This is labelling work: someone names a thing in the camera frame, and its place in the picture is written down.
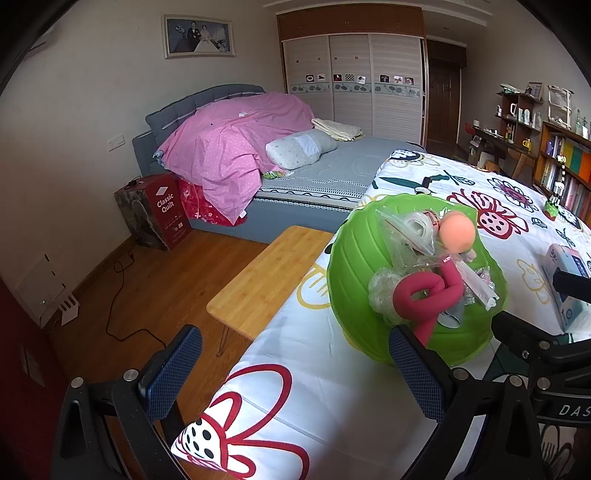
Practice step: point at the low bamboo table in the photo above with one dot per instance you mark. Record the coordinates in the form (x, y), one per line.
(277, 277)

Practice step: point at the red floral bag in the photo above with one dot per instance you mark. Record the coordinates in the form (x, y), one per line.
(203, 207)

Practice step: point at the small wooden shelf rack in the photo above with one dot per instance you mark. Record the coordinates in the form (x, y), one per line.
(519, 115)

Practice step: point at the grey-white pillow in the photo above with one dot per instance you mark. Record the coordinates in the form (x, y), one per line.
(300, 147)

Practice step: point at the clear zip plastic bag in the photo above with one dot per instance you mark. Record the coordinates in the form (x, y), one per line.
(480, 286)

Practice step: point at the green snack packet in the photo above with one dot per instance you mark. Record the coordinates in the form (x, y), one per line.
(277, 174)

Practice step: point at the grey upholstered bed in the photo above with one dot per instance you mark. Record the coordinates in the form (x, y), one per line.
(351, 166)

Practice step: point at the dark wooden door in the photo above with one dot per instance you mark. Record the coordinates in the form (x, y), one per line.
(443, 101)

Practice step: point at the white sliding-door wardrobe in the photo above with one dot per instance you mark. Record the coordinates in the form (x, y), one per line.
(351, 55)

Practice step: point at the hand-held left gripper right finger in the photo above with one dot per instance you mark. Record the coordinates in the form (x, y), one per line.
(415, 374)

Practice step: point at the white wall socket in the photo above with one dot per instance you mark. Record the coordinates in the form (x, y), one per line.
(116, 143)

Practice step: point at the black-white striped toy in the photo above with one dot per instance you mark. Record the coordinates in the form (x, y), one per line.
(560, 180)

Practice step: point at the framed wall photo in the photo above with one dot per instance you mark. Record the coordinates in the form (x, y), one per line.
(198, 36)

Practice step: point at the white plastic storage rack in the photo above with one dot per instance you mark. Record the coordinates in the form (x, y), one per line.
(561, 106)

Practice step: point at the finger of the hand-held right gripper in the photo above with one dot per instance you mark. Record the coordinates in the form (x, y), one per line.
(526, 339)
(575, 286)

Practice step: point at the plastic bag with white roll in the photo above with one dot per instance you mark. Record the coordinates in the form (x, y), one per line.
(406, 230)

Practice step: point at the pink quilt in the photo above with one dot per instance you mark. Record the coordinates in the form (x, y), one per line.
(231, 138)

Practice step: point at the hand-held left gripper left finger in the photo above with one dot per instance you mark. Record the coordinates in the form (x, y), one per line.
(173, 369)

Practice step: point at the peach makeup sponge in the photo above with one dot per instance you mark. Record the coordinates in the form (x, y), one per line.
(457, 230)

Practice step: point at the red quilt box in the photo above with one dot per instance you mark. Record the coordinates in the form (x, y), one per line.
(164, 212)

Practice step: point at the white floor device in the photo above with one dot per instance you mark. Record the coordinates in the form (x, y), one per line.
(46, 290)

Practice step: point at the wooden desk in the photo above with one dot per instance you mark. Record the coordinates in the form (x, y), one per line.
(503, 147)

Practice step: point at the pink foam hair roller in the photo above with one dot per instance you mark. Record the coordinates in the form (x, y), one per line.
(415, 304)

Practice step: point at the wooden bookshelf with books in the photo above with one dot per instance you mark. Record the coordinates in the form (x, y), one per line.
(572, 166)

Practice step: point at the green leaf-shaped plastic bowl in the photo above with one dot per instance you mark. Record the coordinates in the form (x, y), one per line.
(355, 258)

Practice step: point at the blue and white tissue box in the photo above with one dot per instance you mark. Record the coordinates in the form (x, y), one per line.
(561, 263)

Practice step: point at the folded cream blanket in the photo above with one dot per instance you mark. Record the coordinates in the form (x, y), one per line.
(337, 129)

